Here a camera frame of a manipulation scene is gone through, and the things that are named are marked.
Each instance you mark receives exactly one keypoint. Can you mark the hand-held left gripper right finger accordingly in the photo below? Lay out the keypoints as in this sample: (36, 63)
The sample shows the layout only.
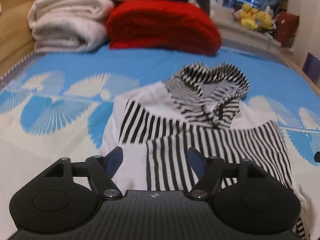
(195, 160)

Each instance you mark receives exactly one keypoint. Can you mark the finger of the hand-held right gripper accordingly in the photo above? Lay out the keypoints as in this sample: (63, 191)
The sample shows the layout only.
(317, 156)

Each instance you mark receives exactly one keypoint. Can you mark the yellow plush toys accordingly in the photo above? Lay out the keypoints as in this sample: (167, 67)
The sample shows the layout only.
(255, 17)

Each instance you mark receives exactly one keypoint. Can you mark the black white striped hoodie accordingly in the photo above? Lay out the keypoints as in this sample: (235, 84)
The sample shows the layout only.
(160, 100)

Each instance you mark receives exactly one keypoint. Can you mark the blue white patterned bed sheet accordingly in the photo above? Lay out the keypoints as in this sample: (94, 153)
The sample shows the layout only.
(150, 62)

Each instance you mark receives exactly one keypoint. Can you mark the brown plush toy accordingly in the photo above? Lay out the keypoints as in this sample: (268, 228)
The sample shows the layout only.
(287, 27)

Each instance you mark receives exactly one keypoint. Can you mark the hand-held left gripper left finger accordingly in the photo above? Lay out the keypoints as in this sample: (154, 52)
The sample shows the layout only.
(115, 159)

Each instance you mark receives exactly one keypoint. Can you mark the purple box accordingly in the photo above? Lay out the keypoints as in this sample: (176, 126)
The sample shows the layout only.
(312, 66)

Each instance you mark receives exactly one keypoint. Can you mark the white fluffy folded blanket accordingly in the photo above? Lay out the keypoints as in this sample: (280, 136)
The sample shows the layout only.
(67, 20)

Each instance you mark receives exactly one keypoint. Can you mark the red folded blanket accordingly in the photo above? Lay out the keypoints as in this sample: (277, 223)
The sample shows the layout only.
(162, 25)

